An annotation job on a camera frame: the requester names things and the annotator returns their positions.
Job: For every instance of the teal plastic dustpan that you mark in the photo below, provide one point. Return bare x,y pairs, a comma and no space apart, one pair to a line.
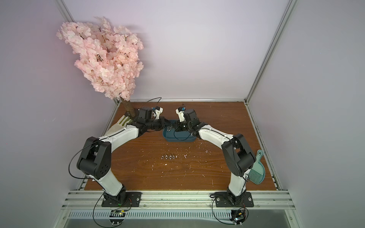
257,173

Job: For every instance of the small circuit board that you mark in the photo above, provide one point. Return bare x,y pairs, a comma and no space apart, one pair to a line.
238,216
116,217

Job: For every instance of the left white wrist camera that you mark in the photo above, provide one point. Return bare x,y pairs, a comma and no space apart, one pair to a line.
157,112

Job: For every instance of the white green work glove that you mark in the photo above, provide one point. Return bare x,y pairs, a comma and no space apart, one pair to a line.
120,124

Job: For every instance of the aluminium front rail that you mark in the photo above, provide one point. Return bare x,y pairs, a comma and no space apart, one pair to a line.
189,200

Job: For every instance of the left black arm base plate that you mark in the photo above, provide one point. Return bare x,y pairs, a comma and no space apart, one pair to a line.
123,199

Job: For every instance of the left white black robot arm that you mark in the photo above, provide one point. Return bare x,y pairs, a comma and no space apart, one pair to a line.
96,156

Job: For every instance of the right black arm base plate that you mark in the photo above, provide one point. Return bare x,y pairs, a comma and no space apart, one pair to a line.
233,199

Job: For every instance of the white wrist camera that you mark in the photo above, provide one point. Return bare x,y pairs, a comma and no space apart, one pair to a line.
157,112
180,112

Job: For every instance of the left small circuit board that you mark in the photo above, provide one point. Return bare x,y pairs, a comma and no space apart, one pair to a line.
116,217

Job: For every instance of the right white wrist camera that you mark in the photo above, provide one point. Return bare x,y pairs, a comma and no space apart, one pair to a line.
180,112

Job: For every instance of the right small circuit board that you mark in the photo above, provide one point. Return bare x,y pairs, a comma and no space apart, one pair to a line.
238,216

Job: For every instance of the pink artificial blossom tree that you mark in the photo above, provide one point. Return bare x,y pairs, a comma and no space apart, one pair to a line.
108,56

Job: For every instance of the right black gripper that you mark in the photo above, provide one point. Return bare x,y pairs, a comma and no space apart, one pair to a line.
180,125

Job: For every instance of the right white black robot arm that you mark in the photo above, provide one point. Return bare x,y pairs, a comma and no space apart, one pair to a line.
237,153

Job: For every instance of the teal plastic storage box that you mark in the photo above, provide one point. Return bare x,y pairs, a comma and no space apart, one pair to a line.
171,135

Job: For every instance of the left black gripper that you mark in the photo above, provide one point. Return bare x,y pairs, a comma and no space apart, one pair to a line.
162,121

